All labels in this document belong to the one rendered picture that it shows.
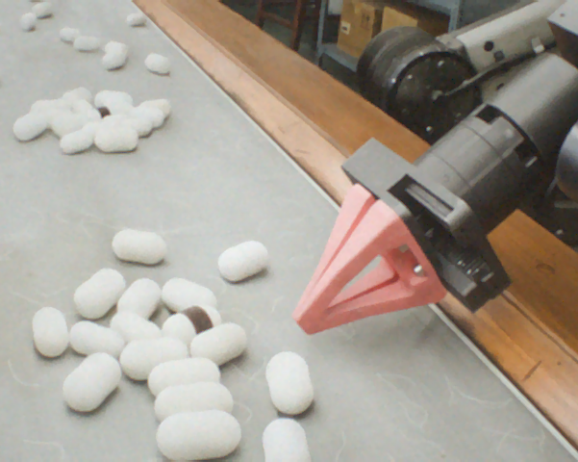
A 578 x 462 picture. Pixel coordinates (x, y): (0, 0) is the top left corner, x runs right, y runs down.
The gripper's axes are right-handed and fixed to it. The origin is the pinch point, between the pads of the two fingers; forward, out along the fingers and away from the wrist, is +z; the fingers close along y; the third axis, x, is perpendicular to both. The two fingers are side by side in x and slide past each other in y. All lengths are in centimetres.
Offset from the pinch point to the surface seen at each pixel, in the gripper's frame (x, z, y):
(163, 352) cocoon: -5.2, 6.7, 1.1
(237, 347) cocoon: -2.1, 4.0, 0.7
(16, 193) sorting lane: -7.5, 11.4, -23.3
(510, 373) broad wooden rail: 7.6, -6.3, 5.9
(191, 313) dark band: -4.0, 4.7, -1.6
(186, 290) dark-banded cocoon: -3.6, 4.5, -4.4
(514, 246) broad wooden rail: 10.1, -13.1, -3.8
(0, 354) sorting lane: -8.9, 13.9, -2.9
